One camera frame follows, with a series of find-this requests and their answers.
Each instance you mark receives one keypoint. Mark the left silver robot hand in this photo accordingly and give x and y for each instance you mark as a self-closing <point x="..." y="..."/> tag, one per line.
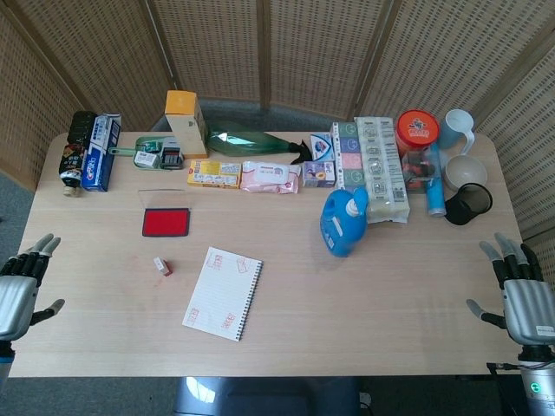
<point x="15" y="299"/>

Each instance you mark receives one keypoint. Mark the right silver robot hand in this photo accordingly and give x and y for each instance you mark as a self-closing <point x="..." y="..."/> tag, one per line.
<point x="526" y="307"/>

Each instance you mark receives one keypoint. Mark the small red stamp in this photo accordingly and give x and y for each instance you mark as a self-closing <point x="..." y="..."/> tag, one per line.
<point x="162" y="265"/>

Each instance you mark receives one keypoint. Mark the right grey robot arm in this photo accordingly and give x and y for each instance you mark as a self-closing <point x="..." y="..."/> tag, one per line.
<point x="539" y="388"/>

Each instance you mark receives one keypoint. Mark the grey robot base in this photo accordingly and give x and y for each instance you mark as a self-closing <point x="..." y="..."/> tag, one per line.
<point x="260" y="396"/>

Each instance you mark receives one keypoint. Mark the white spiral lined notebook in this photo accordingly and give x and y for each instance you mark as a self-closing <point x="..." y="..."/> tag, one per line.
<point x="221" y="294"/>

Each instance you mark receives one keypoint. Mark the black mesh pen holder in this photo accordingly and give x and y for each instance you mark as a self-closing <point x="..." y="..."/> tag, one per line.
<point x="472" y="201"/>

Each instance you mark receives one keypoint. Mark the blue cylindrical tube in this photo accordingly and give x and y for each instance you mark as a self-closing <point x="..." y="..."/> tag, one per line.
<point x="435" y="195"/>

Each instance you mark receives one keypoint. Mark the beige bowl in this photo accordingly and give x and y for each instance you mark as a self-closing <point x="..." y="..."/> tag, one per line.
<point x="466" y="173"/>

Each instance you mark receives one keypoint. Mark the dark beverage bottle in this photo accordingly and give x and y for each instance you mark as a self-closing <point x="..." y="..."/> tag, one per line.
<point x="73" y="156"/>

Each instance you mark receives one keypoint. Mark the blue toothpaste box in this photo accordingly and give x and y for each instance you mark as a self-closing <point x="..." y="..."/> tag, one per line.
<point x="99" y="156"/>

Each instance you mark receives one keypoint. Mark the red ink pad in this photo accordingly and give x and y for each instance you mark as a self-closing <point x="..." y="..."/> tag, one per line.
<point x="167" y="222"/>

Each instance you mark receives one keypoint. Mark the clear plastic snack box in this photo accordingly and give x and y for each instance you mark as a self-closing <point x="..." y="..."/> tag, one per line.
<point x="416" y="173"/>

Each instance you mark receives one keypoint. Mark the small white green box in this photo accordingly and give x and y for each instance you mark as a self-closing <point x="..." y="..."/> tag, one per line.
<point x="145" y="159"/>

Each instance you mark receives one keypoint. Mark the light blue mug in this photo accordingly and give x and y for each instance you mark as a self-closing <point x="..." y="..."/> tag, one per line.
<point x="453" y="128"/>

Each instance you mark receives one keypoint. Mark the long white clear-wrapped pack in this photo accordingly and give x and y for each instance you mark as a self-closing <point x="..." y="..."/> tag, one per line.
<point x="383" y="173"/>

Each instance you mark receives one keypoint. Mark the blue detergent pump bottle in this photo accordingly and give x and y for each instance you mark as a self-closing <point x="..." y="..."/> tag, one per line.
<point x="340" y="225"/>

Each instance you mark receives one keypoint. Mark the orange lidded jar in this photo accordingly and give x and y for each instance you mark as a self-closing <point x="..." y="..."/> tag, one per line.
<point x="418" y="128"/>

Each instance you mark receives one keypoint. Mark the pastel tissue multipack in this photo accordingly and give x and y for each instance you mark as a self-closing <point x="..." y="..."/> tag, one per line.
<point x="349" y="156"/>

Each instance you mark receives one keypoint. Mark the yellow flat box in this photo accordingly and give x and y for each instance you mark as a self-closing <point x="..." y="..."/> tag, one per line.
<point x="213" y="173"/>

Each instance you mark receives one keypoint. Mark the tall cream yellow box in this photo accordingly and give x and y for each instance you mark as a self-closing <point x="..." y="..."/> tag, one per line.
<point x="186" y="125"/>

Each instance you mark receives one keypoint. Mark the small purple box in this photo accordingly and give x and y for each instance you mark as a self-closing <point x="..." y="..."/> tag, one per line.
<point x="318" y="174"/>

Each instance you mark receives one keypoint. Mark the blue white soap box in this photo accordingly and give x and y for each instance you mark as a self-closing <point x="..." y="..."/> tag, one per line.
<point x="321" y="147"/>

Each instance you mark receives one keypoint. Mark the green plastic spray bottle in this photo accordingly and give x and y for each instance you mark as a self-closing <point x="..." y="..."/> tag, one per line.
<point x="238" y="141"/>

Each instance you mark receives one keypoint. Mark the pink wet wipes pack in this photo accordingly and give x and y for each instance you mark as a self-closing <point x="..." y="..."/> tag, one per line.
<point x="269" y="177"/>

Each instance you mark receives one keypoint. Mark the wooden perforated folding screen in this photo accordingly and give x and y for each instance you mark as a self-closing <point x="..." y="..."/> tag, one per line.
<point x="303" y="43"/>

